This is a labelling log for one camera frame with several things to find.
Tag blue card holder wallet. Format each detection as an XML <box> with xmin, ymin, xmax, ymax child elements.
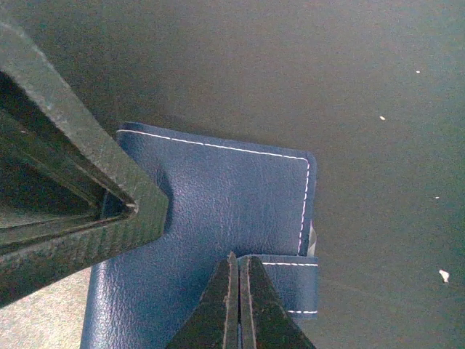
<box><xmin>81</xmin><ymin>123</ymin><xmax>318</xmax><ymax>348</ymax></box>

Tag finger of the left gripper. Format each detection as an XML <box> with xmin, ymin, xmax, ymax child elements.
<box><xmin>1</xmin><ymin>14</ymin><xmax>169</xmax><ymax>306</ymax></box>

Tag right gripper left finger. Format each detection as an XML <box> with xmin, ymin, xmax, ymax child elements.
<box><xmin>167</xmin><ymin>252</ymin><xmax>239</xmax><ymax>349</ymax></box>

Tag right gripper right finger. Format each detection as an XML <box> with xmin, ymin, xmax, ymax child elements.
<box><xmin>239</xmin><ymin>256</ymin><xmax>314</xmax><ymax>348</ymax></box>

